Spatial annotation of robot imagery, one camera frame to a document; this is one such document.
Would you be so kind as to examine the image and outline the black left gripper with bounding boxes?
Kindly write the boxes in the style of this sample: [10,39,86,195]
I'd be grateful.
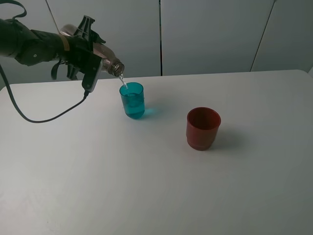
[63,15,106,80]

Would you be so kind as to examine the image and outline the clear plastic water bottle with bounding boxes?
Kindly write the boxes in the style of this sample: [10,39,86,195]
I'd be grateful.
[60,24,125,77]

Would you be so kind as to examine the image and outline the teal translucent plastic cup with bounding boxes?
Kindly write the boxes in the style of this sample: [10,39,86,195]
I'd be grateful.
[119,82,145,119]

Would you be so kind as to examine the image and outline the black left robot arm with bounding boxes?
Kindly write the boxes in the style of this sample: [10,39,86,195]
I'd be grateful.
[0,16,102,80]

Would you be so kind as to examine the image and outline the red plastic cup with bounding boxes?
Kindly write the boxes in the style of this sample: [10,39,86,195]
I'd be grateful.
[186,107,221,151]

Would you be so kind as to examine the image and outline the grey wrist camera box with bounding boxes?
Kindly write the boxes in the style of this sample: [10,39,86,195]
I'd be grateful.
[82,53,103,93]

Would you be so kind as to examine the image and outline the black camera cable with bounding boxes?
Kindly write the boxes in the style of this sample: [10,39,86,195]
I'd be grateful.
[0,65,89,123]

